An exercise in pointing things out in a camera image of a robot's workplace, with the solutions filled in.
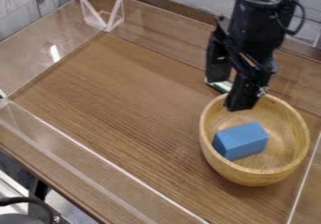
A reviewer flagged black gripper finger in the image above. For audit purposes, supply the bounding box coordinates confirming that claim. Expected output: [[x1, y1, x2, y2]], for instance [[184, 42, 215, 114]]
[[225, 68, 271, 112], [206, 35, 231, 83]]

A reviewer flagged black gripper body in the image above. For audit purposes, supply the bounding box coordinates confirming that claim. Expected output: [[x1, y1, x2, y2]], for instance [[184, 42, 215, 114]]
[[213, 0, 299, 72]]

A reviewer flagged blue foam block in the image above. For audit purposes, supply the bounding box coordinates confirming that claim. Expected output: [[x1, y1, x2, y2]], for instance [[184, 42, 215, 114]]
[[211, 121, 269, 161]]

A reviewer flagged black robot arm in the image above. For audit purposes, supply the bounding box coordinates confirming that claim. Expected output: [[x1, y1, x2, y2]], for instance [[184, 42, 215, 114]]
[[206, 0, 302, 112]]

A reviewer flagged brown wooden bowl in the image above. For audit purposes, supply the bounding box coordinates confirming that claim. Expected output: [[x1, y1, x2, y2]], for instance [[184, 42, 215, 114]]
[[199, 95, 310, 187]]

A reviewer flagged white green glue stick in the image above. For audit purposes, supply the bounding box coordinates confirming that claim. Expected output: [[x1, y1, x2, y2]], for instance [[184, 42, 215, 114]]
[[209, 82, 231, 93]]

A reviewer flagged clear acrylic front barrier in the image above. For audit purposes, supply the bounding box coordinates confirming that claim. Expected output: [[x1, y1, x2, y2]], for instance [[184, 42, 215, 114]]
[[0, 97, 209, 224]]

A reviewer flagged clear acrylic corner bracket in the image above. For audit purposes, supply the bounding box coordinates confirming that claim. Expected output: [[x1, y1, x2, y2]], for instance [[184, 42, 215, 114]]
[[79, 0, 124, 33]]

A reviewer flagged black cable lower left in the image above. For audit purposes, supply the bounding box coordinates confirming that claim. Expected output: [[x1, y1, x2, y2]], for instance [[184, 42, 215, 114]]
[[0, 196, 55, 224]]

